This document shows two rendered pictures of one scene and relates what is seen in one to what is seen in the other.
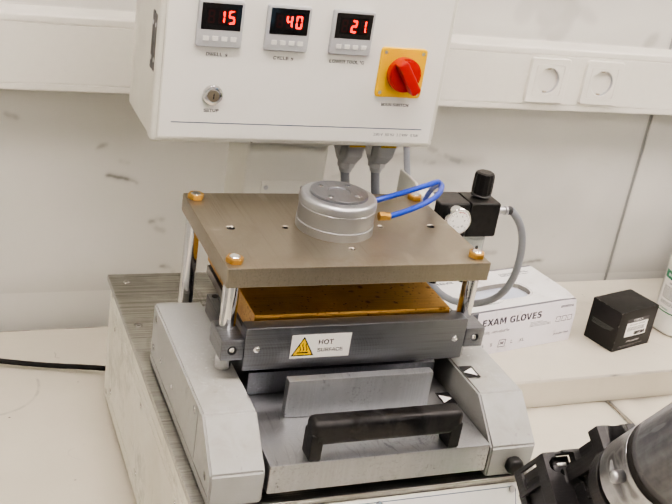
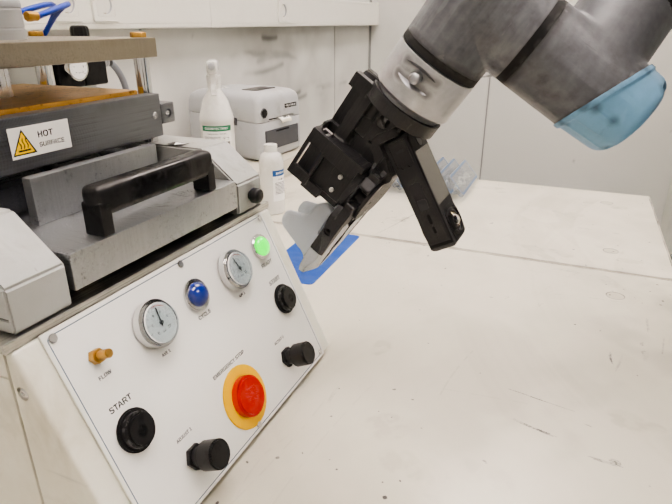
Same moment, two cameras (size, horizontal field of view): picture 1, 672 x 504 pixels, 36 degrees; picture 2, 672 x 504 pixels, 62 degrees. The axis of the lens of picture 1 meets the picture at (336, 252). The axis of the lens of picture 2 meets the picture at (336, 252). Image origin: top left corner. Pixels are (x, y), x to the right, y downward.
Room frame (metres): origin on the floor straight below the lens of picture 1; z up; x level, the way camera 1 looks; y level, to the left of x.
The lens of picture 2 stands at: (0.33, 0.13, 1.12)
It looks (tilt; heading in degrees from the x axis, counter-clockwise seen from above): 22 degrees down; 318
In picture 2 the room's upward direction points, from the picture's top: straight up
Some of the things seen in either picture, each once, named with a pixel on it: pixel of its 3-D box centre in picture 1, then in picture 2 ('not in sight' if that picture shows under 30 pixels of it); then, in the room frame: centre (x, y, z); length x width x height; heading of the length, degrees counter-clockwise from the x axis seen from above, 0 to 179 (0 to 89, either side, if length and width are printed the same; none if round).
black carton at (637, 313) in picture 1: (621, 319); not in sight; (1.46, -0.46, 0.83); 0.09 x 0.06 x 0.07; 129
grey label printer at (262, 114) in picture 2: not in sight; (246, 119); (1.63, -0.72, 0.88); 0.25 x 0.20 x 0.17; 19
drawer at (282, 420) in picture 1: (329, 369); (46, 191); (0.92, -0.01, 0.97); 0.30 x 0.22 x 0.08; 24
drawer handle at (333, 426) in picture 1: (384, 430); (156, 187); (0.79, -0.07, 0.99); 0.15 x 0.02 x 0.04; 114
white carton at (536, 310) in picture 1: (493, 310); not in sight; (1.41, -0.25, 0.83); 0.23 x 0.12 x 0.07; 125
